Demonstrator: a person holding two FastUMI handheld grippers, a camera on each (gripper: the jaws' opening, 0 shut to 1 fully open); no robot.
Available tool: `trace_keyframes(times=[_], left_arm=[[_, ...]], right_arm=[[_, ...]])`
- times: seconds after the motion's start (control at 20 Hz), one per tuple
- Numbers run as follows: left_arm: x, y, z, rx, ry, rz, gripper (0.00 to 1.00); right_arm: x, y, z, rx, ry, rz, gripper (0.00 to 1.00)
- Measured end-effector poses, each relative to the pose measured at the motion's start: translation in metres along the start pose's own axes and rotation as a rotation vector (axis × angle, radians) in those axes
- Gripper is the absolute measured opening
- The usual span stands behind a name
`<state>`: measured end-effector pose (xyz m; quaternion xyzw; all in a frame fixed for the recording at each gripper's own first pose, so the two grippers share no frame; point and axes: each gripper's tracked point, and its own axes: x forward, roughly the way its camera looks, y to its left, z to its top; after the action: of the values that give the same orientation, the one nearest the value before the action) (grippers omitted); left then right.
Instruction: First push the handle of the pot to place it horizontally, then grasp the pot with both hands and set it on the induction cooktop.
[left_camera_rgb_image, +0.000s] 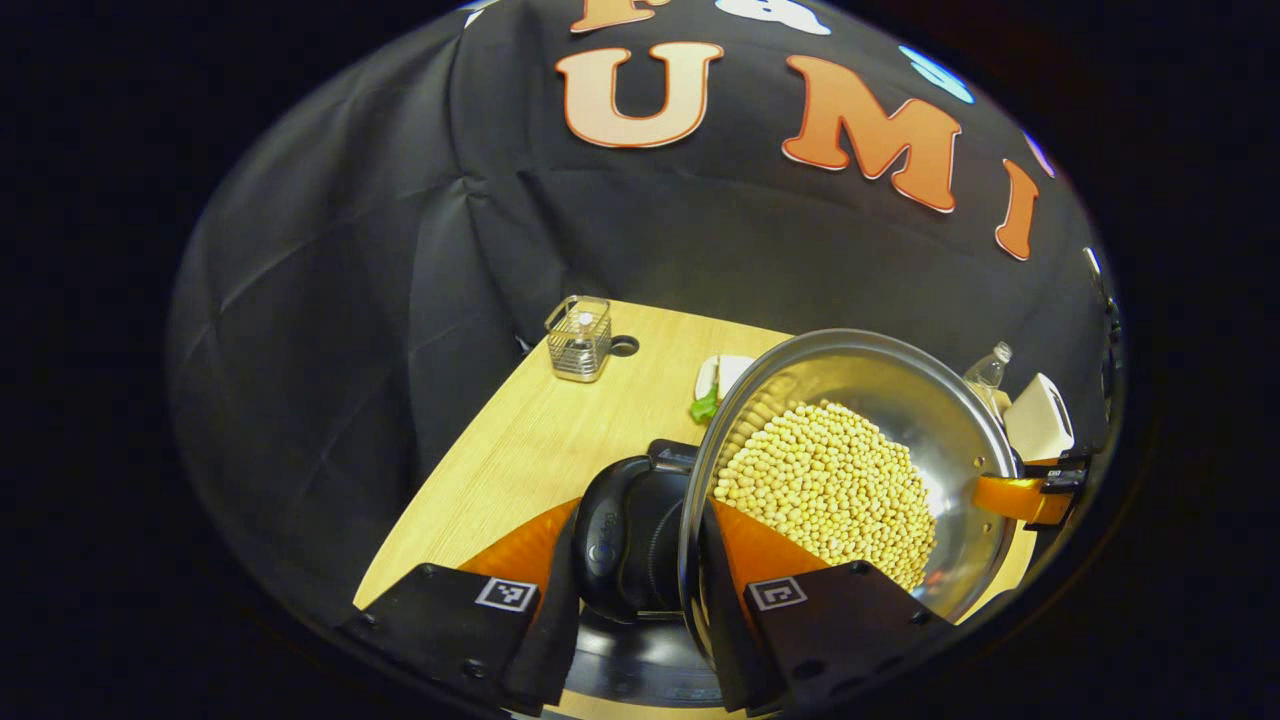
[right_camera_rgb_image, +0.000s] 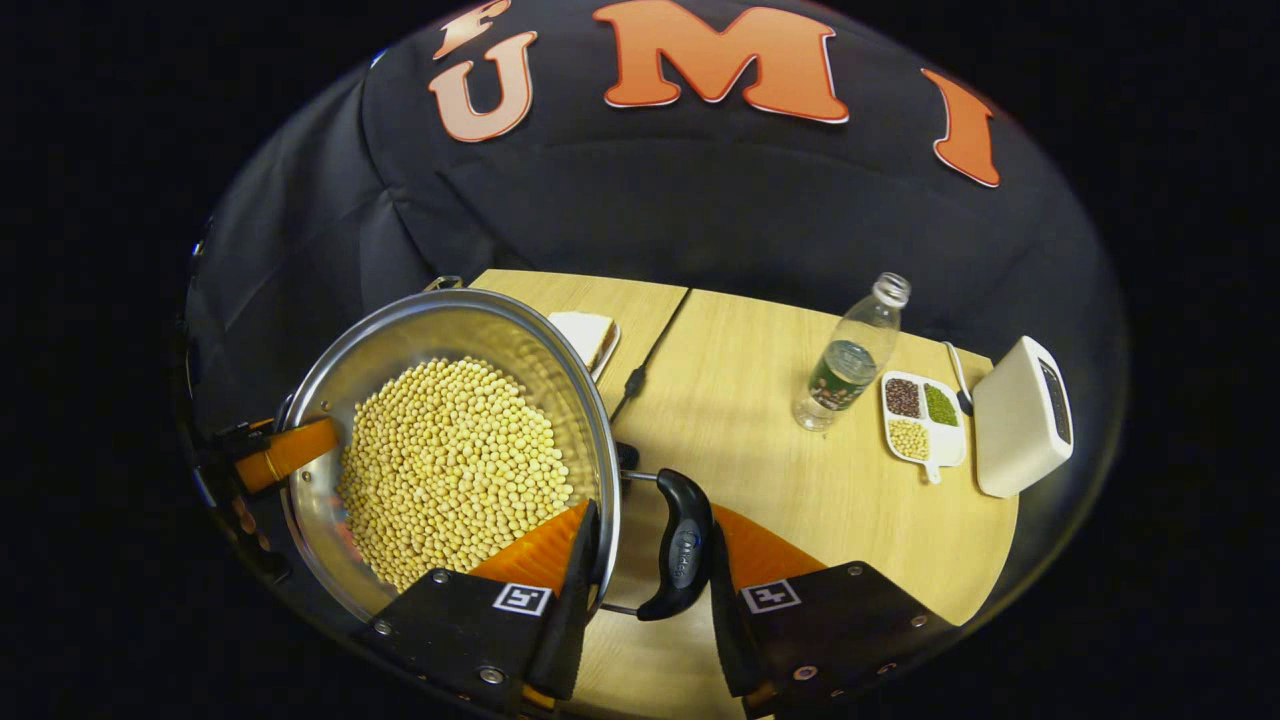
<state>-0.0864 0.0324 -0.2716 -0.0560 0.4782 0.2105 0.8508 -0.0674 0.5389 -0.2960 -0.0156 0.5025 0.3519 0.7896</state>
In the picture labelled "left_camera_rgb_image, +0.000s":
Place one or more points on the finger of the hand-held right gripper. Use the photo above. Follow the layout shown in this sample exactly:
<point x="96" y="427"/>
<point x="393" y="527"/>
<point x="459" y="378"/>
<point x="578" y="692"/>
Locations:
<point x="1015" y="498"/>

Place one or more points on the heap of yellow soybeans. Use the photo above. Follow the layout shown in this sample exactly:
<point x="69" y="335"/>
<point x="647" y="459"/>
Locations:
<point x="830" y="480"/>

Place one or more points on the sandwich with green lettuce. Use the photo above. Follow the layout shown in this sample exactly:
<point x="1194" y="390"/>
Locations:
<point x="735" y="372"/>

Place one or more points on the clear plastic water bottle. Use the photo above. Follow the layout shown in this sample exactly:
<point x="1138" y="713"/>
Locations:
<point x="988" y="372"/>

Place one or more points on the white toaster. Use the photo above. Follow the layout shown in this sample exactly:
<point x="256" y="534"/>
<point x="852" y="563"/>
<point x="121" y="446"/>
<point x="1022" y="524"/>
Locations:
<point x="1040" y="420"/>

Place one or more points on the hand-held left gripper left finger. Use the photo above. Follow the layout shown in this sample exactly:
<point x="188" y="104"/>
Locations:
<point x="555" y="640"/>

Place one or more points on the steel pot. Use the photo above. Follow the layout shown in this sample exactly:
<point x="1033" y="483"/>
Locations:
<point x="900" y="380"/>

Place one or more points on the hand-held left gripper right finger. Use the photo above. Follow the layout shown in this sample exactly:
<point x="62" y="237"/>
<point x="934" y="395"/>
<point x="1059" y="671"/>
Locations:
<point x="725" y="640"/>

